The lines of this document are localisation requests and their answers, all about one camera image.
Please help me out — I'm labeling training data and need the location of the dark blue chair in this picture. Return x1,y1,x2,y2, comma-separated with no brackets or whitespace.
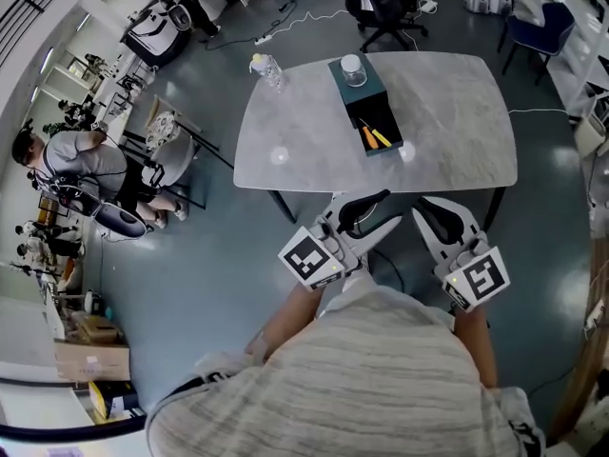
497,1,577,88

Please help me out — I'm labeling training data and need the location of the black oval chair seat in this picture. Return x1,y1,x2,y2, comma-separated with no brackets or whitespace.
92,202,147,242

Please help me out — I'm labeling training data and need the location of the dark teal tool box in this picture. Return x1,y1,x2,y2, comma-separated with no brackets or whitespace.
326,52,405,159

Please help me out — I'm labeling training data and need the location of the person's right forearm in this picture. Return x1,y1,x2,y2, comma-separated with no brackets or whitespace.
451,302,500,389

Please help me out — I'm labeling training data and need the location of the black framed glass door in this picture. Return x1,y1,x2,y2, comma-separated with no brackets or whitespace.
0,378,148,445

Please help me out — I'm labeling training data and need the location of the clear plastic bottle yellow cap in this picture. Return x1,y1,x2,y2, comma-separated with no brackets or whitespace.
249,52,286,94

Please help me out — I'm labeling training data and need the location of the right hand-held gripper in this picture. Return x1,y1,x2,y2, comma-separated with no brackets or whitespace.
411,196,511,313

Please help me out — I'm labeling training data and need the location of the person's left forearm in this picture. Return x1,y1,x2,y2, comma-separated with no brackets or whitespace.
245,268,372,366

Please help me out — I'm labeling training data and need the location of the orange handle screwdriver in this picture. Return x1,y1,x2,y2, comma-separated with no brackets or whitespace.
357,124,382,150

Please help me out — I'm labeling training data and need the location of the white adapter cable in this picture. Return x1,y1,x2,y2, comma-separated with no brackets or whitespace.
406,10,430,52

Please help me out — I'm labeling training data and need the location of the yellow handle screwdriver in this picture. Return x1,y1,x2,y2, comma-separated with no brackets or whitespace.
360,117,393,149

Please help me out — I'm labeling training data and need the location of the glass jar white lid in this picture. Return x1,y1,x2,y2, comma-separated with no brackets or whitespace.
340,53,368,89

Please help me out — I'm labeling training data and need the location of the grey striped shirt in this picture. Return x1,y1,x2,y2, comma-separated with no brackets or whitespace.
145,283,546,457

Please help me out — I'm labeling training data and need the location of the brown cardboard box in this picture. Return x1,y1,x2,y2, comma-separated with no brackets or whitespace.
52,338,132,383

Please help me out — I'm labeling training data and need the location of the white floor cable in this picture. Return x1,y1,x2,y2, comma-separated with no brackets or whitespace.
506,107,570,116

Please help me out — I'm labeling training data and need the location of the white shell chair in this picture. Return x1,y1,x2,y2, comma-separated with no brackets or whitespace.
122,93,235,211

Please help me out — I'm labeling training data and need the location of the patterned seat cushion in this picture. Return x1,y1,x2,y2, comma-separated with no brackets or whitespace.
145,109,183,152

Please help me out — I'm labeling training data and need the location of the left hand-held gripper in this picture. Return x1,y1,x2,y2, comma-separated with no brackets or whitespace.
278,189,405,292

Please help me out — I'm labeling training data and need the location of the white shelving unit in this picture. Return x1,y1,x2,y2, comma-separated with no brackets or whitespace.
546,0,609,118

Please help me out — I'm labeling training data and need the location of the black white shoulder strap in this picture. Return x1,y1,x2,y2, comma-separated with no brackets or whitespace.
494,387,547,457
156,349,251,404

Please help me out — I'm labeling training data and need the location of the black office chair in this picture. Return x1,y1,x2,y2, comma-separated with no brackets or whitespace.
327,0,429,54

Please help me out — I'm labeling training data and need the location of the yellow black box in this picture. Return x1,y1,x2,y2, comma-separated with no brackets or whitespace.
88,381,139,423

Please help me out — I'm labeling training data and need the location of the white black backpack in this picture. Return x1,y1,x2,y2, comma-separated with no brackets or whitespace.
121,8,191,69

